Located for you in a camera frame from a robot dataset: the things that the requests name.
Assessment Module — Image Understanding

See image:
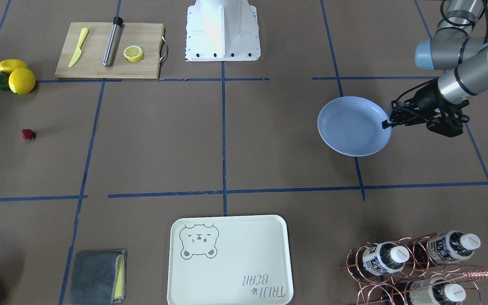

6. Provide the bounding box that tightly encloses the blue plate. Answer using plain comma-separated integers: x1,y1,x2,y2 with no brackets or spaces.
317,96,392,158

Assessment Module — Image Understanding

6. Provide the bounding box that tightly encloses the cream bear tray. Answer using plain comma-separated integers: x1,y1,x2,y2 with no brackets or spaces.
167,215,294,305

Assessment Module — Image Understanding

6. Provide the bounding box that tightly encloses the copper wire bottle rack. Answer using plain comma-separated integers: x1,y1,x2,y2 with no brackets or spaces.
341,233,488,305

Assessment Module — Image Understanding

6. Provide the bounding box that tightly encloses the lemon half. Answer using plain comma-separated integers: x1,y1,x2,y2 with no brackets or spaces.
123,45,144,62

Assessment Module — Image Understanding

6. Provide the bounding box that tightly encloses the red strawberry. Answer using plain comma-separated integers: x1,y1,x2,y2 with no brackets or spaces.
21,129,36,141

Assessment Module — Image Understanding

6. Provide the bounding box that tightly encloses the wooden cutting board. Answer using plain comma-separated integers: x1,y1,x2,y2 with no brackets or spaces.
55,22,168,79

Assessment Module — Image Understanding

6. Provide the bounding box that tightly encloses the tea bottle white cap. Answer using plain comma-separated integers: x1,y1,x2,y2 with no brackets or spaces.
356,241,410,278

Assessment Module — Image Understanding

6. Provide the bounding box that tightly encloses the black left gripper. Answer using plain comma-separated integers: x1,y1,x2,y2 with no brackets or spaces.
382,83,441,129

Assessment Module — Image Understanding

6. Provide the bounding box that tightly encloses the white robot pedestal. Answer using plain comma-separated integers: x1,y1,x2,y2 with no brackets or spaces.
185,0,261,62

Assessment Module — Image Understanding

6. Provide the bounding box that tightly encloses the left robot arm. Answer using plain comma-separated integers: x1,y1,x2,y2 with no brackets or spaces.
382,0,488,137

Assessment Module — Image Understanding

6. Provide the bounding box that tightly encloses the yellow plastic knife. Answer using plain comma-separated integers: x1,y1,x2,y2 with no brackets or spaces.
68,28,89,68

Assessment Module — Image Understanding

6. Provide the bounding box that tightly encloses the grey folded cloth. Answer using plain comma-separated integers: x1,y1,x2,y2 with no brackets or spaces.
68,249,127,305

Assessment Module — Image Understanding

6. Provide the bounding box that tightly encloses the yellow lemon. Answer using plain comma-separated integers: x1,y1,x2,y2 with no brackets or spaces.
0,58,29,76
8,67,36,95

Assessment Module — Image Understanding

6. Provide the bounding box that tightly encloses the metal rod black cap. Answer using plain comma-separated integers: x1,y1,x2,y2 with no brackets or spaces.
103,16,123,67

